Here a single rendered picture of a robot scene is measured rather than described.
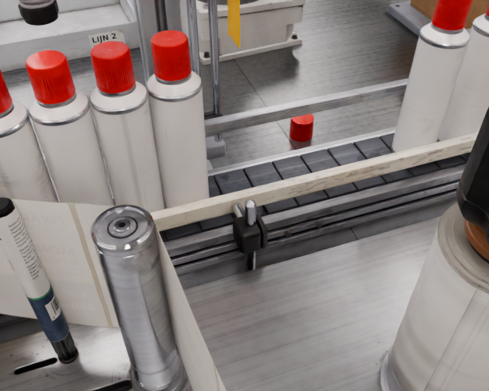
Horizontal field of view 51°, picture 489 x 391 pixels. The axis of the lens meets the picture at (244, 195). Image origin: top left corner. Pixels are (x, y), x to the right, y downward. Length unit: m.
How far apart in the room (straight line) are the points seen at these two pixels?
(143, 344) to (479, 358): 0.22
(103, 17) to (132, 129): 0.68
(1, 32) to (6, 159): 0.68
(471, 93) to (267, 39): 0.44
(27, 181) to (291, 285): 0.27
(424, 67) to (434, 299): 0.32
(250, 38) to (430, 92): 0.43
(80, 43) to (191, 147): 0.53
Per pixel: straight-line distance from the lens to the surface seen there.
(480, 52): 0.64
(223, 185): 0.61
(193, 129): 0.50
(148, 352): 0.40
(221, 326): 0.49
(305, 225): 0.60
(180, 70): 0.47
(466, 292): 0.32
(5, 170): 0.49
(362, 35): 1.07
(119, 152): 0.49
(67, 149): 0.48
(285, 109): 0.60
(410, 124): 0.65
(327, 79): 0.92
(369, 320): 0.51
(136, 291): 0.34
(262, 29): 0.97
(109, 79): 0.46
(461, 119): 0.69
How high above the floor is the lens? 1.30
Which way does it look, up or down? 44 degrees down
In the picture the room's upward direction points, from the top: straight up
